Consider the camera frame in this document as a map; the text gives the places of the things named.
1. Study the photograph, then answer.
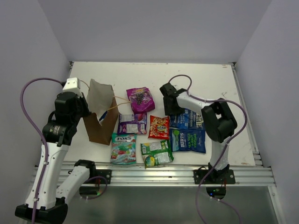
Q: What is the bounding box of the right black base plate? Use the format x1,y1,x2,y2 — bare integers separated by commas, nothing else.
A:
193,165,236,184

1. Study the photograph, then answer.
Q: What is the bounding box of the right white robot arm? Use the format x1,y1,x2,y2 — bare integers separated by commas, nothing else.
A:
159,83,237,183

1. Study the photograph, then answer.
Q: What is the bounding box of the aluminium rail frame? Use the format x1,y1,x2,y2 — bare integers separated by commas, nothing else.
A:
30,62,278,187

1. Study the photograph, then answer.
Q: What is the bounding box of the blue Burts sea salt bag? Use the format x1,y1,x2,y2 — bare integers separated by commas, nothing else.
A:
170,129,206,154

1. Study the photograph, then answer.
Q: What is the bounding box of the brown paper bag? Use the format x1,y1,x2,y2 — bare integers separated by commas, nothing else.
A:
83,79,120,146

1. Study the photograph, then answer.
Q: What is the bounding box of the teal Fox's candy bag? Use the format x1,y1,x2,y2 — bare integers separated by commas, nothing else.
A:
110,133,137,165

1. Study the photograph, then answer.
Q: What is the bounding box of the blue Burts chips top bag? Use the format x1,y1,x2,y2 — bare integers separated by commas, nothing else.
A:
98,111,108,124

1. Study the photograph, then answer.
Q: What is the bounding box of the blue Kettle chips bag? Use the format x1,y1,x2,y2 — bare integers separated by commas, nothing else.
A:
170,109,205,130

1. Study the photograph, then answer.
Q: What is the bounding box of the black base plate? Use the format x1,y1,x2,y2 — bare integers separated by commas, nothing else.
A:
193,165,236,184
92,169,112,185

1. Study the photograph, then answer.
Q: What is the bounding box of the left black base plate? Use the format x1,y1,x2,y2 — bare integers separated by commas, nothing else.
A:
92,169,112,185

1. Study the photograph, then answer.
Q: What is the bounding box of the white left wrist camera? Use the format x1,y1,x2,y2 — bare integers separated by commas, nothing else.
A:
63,77,83,98

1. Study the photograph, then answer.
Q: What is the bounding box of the red snack packet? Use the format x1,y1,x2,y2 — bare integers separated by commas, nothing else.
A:
148,115,170,140

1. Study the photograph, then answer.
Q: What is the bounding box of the purple white snack packet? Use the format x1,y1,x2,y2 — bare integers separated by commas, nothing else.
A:
117,113,147,135

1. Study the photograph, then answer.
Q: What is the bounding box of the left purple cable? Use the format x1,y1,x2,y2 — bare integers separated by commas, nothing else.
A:
20,78,67,224

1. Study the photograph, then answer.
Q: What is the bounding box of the purple grape candy bag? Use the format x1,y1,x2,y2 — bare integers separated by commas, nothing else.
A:
126,87,156,114

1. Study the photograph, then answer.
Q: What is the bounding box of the green snack packet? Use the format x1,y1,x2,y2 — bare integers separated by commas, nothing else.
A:
140,140,174,168

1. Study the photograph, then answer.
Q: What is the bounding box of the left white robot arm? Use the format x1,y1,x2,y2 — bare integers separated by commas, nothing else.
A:
15,91,97,224

